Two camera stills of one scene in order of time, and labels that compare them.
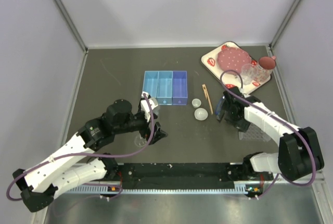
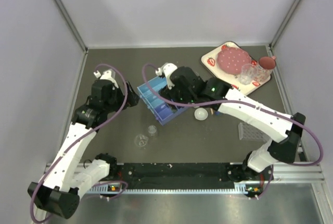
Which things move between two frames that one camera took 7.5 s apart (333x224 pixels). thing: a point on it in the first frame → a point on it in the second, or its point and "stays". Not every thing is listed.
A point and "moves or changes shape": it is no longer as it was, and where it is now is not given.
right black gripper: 242,125 → 169,94
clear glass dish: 139,141 stays
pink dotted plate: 231,58 stays
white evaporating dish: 201,114 stays
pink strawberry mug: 265,66 stays
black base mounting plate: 181,175 stays
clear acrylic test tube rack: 254,133 stays
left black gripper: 146,131 → 132,98
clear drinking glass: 249,72 stays
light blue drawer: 150,83 moves or changes shape
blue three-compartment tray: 179,88 moves or changes shape
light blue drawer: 164,87 moves or changes shape
